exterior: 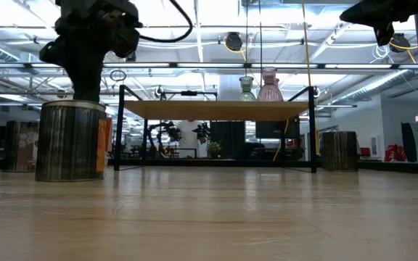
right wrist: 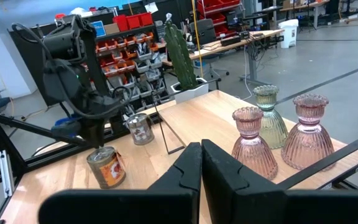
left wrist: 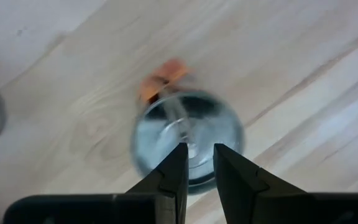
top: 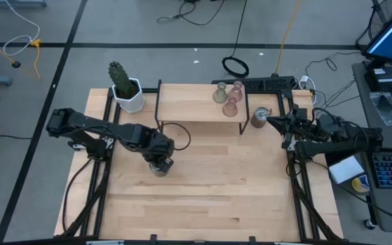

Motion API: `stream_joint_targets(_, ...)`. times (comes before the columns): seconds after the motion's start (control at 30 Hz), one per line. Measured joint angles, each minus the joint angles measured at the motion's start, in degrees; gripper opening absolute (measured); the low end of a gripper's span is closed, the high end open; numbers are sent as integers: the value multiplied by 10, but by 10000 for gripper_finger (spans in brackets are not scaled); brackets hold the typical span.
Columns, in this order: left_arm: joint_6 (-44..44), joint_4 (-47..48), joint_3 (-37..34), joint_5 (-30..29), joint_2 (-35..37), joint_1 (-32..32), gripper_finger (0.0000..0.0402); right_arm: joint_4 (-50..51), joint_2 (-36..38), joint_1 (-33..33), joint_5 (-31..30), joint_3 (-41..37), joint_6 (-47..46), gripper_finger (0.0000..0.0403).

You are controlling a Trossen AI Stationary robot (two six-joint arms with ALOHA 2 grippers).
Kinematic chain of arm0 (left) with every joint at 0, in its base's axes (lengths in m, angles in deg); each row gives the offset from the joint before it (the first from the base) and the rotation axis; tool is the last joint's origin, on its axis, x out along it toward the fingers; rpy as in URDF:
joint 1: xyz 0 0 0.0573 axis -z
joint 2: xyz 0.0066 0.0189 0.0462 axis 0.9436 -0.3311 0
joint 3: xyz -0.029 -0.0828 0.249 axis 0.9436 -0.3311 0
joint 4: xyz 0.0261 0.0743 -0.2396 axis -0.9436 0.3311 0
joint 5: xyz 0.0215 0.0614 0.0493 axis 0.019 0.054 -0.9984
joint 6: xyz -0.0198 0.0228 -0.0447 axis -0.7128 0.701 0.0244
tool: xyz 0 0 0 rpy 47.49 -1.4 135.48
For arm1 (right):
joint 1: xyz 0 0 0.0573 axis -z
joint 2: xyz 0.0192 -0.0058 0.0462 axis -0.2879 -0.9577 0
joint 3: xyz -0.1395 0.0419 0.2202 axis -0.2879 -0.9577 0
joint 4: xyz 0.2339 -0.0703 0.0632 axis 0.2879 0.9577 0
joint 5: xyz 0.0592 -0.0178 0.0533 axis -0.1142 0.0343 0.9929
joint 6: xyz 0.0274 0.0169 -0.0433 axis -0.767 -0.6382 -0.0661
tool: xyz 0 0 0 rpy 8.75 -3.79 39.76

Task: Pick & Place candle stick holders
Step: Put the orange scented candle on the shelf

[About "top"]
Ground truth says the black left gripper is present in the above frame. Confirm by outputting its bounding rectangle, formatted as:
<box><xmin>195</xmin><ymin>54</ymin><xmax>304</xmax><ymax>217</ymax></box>
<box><xmin>144</xmin><ymin>146</ymin><xmax>176</xmax><ymax>173</ymax></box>

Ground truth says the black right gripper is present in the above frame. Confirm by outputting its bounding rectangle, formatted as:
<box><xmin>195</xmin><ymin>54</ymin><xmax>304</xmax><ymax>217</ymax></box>
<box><xmin>266</xmin><ymin>104</ymin><xmax>314</xmax><ymax>150</ymax></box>

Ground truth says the glass candle jar orange label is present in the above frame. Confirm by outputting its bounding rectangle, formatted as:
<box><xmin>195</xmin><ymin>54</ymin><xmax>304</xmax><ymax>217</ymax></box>
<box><xmin>149</xmin><ymin>161</ymin><xmax>169</xmax><ymax>178</ymax></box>

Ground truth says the brown tin can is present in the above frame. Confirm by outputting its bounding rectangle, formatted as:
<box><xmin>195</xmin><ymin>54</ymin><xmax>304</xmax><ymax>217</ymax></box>
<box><xmin>250</xmin><ymin>106</ymin><xmax>272</xmax><ymax>129</ymax></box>

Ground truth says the pink glass candle stick holder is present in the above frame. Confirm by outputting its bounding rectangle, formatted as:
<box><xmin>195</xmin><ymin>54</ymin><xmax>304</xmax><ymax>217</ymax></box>
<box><xmin>221</xmin><ymin>97</ymin><xmax>239</xmax><ymax>118</ymax></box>
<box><xmin>227</xmin><ymin>80</ymin><xmax>245</xmax><ymax>103</ymax></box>

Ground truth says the green glass candle stick holder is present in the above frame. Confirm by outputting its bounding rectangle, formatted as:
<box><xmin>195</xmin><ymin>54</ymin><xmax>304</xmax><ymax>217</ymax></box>
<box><xmin>212</xmin><ymin>82</ymin><xmax>229</xmax><ymax>104</ymax></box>

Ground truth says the white power adapter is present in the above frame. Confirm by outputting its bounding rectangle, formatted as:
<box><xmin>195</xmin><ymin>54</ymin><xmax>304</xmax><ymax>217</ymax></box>
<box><xmin>298</xmin><ymin>75</ymin><xmax>316</xmax><ymax>105</ymax></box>

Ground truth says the white hexagonal plant pot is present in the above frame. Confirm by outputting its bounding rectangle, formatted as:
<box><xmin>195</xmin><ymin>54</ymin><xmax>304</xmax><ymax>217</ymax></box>
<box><xmin>111</xmin><ymin>77</ymin><xmax>146</xmax><ymax>114</ymax></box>

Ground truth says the white box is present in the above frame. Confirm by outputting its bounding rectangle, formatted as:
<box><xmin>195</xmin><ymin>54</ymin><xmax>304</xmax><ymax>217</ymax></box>
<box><xmin>328</xmin><ymin>155</ymin><xmax>365</xmax><ymax>185</ymax></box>

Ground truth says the green cactus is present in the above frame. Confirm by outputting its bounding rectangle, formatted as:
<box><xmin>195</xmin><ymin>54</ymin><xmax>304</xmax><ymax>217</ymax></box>
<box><xmin>107</xmin><ymin>61</ymin><xmax>135</xmax><ymax>99</ymax></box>

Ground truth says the clear plastic bag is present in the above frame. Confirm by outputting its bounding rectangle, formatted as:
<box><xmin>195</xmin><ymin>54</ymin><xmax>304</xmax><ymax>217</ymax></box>
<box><xmin>369</xmin><ymin>91</ymin><xmax>392</xmax><ymax>127</ymax></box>

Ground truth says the black mini computer box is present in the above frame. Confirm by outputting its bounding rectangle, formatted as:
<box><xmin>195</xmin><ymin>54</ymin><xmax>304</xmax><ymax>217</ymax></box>
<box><xmin>364</xmin><ymin>66</ymin><xmax>392</xmax><ymax>93</ymax></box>

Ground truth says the black floor fan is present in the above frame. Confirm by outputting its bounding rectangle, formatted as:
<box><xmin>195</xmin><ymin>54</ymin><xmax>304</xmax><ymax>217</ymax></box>
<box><xmin>355</xmin><ymin>0</ymin><xmax>392</xmax><ymax>52</ymax></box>

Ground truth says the black aluminium table frame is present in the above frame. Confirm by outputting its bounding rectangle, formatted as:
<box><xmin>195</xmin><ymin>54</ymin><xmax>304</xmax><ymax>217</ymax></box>
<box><xmin>53</xmin><ymin>86</ymin><xmax>346</xmax><ymax>245</ymax></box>

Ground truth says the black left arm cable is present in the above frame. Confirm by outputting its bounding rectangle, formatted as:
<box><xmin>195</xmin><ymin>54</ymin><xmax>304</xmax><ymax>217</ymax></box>
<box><xmin>161</xmin><ymin>121</ymin><xmax>192</xmax><ymax>152</ymax></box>

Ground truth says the wooden shelf riser black frame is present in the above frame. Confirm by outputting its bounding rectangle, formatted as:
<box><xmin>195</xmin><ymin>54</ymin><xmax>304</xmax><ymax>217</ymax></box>
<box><xmin>154</xmin><ymin>79</ymin><xmax>250</xmax><ymax>135</ymax></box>

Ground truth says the black coiled cable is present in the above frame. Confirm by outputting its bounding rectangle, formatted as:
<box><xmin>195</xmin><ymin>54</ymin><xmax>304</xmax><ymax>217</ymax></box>
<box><xmin>220</xmin><ymin>0</ymin><xmax>250</xmax><ymax>79</ymax></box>

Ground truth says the black cable bundle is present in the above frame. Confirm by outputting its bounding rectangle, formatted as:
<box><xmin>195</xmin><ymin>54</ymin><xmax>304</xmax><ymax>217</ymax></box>
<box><xmin>304</xmin><ymin>50</ymin><xmax>363</xmax><ymax>118</ymax></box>

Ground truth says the black arm base cable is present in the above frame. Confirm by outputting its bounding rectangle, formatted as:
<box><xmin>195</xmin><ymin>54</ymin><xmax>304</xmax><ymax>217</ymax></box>
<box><xmin>61</xmin><ymin>158</ymin><xmax>93</xmax><ymax>234</ymax></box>

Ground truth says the black desk cable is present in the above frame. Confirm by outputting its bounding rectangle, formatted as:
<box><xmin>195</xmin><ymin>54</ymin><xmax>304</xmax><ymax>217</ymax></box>
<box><xmin>310</xmin><ymin>159</ymin><xmax>392</xmax><ymax>228</ymax></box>

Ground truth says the yellow cable with plug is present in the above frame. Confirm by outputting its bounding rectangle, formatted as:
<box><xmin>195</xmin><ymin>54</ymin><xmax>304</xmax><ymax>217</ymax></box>
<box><xmin>0</xmin><ymin>30</ymin><xmax>43</xmax><ymax>81</ymax></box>

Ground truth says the white floor cable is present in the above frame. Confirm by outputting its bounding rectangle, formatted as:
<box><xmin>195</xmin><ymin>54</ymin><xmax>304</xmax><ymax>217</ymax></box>
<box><xmin>3</xmin><ymin>0</ymin><xmax>42</xmax><ymax>57</ymax></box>

